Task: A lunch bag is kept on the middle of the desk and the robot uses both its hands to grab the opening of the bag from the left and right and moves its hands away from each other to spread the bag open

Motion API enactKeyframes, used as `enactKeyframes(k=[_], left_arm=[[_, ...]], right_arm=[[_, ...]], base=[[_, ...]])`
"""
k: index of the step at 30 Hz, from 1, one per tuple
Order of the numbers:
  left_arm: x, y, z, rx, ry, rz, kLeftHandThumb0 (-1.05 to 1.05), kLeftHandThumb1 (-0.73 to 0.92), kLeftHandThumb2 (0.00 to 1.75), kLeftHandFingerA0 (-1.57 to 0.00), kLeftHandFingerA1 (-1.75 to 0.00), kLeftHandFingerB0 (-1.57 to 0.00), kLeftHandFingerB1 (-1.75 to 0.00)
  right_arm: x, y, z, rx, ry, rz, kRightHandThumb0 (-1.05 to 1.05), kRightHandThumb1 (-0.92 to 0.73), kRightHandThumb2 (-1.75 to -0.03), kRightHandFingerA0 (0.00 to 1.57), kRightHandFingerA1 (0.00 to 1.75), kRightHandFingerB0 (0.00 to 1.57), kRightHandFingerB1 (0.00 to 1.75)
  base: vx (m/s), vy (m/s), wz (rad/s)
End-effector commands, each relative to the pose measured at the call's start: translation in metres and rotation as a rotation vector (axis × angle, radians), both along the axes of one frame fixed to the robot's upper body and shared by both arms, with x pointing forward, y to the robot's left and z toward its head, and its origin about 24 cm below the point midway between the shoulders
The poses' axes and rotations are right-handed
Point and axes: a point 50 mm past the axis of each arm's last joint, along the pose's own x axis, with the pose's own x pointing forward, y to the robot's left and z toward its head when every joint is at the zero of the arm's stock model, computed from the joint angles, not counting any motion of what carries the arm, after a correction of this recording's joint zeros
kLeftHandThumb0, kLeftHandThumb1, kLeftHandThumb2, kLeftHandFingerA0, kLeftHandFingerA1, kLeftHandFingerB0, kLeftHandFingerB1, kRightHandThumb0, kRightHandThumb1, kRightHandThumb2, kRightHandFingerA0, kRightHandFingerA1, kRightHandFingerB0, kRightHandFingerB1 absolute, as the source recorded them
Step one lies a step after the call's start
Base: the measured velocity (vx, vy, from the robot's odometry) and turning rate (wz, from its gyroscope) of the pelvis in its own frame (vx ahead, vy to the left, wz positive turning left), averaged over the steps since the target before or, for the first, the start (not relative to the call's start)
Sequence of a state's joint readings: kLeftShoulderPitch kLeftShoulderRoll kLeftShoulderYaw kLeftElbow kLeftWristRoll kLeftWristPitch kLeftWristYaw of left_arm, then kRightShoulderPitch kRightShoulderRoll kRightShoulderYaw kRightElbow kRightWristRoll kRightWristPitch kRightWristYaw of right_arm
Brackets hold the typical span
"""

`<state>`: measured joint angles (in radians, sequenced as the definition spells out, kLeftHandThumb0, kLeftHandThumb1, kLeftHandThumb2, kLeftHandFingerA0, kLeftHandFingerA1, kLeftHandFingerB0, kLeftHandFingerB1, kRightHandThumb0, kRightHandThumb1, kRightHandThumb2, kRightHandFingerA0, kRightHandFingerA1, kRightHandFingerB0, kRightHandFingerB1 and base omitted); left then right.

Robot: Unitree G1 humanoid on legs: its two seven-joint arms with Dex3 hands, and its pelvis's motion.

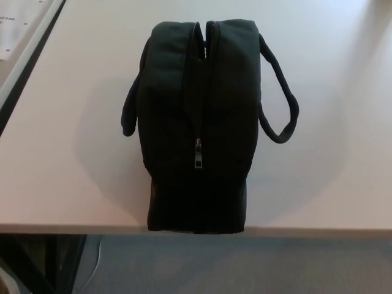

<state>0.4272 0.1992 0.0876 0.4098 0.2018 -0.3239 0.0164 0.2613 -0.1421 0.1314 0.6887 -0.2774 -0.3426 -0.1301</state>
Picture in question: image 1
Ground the adjacent white desk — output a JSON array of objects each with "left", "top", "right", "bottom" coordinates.
[{"left": 0, "top": 0, "right": 67, "bottom": 92}]

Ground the black desk frame leg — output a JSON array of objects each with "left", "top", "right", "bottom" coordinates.
[{"left": 0, "top": 233, "right": 89, "bottom": 294}]

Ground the black insulated lunch bag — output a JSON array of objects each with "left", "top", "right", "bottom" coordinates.
[{"left": 121, "top": 19, "right": 300, "bottom": 236}]

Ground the white printed paper sheet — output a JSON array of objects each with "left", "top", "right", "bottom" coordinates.
[{"left": 0, "top": 0, "right": 46, "bottom": 61}]

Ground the white floor cable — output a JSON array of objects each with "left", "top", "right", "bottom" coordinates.
[{"left": 90, "top": 237, "right": 104, "bottom": 278}]

